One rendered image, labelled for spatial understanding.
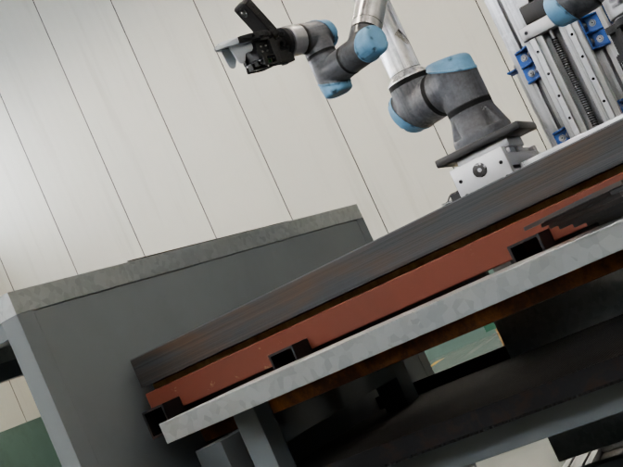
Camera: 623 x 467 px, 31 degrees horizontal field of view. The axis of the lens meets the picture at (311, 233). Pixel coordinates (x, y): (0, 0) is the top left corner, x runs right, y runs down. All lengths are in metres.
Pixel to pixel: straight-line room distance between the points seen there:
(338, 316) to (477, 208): 0.30
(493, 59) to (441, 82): 9.52
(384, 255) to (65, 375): 0.60
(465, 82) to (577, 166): 1.19
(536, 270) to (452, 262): 0.40
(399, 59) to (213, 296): 0.88
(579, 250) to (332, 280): 0.59
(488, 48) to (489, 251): 10.69
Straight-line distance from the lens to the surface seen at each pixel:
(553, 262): 1.28
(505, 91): 12.23
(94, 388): 1.99
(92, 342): 2.02
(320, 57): 2.69
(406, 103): 2.85
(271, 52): 2.60
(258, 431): 1.64
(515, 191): 1.62
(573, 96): 2.84
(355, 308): 1.75
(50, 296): 1.99
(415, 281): 1.70
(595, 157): 1.58
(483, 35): 12.33
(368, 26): 2.61
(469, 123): 2.73
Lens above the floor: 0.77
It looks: 5 degrees up
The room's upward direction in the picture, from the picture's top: 24 degrees counter-clockwise
